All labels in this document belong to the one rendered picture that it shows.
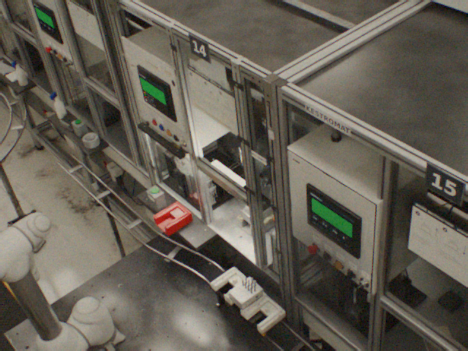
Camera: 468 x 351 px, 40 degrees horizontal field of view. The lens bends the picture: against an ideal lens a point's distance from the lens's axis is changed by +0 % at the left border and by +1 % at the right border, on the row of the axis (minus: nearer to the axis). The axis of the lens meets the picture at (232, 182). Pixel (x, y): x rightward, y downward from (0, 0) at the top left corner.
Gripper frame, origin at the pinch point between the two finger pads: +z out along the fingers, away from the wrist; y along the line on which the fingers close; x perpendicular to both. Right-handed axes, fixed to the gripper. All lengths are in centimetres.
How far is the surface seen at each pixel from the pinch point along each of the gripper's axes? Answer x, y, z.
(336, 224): -76, -146, -72
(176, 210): -16, -73, 12
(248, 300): -8, -121, -35
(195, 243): -10, -88, -4
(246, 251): -15, -113, -7
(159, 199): -20, -63, 13
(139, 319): 26, -70, -27
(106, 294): 27, -48, -13
